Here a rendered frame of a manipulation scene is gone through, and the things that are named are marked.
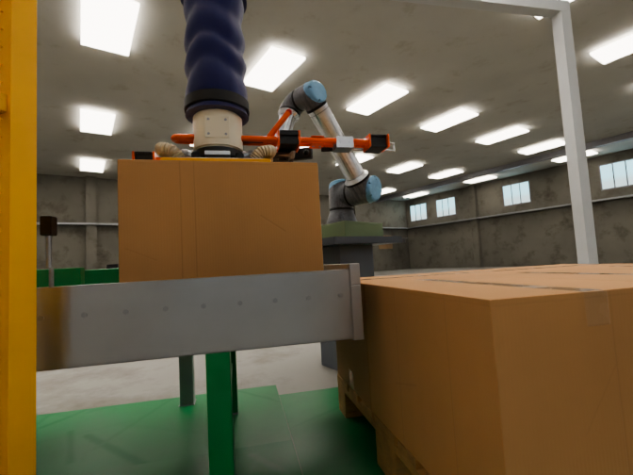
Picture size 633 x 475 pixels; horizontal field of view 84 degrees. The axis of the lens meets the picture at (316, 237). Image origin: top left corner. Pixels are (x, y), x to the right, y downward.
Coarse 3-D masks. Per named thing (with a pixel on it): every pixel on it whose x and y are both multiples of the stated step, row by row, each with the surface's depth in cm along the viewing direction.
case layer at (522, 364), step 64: (384, 320) 98; (448, 320) 68; (512, 320) 57; (576, 320) 59; (384, 384) 100; (448, 384) 69; (512, 384) 56; (576, 384) 58; (448, 448) 69; (512, 448) 55; (576, 448) 57
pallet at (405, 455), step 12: (348, 396) 136; (348, 408) 140; (360, 408) 122; (372, 420) 110; (384, 432) 101; (384, 444) 101; (396, 444) 95; (384, 456) 102; (396, 456) 94; (408, 456) 87; (384, 468) 102; (396, 468) 94; (408, 468) 87; (420, 468) 83
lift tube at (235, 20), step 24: (192, 0) 122; (216, 0) 121; (240, 0) 128; (192, 24) 121; (216, 24) 120; (240, 24) 131; (192, 48) 120; (216, 48) 119; (240, 48) 128; (192, 72) 120; (216, 72) 118; (240, 72) 126; (192, 120) 128
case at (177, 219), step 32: (128, 160) 103; (160, 160) 105; (192, 160) 108; (128, 192) 102; (160, 192) 104; (192, 192) 107; (224, 192) 109; (256, 192) 111; (288, 192) 114; (128, 224) 102; (160, 224) 104; (192, 224) 106; (224, 224) 108; (256, 224) 111; (288, 224) 113; (320, 224) 116; (128, 256) 101; (160, 256) 103; (192, 256) 105; (224, 256) 107; (256, 256) 110; (288, 256) 112; (320, 256) 115
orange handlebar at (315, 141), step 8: (176, 136) 121; (184, 136) 122; (192, 136) 122; (248, 136) 127; (256, 136) 127; (264, 136) 128; (312, 136) 132; (320, 136) 132; (248, 144) 131; (256, 144) 131; (264, 144) 132; (272, 144) 133; (304, 144) 135; (312, 144) 133; (320, 144) 134; (328, 144) 137; (360, 144) 140
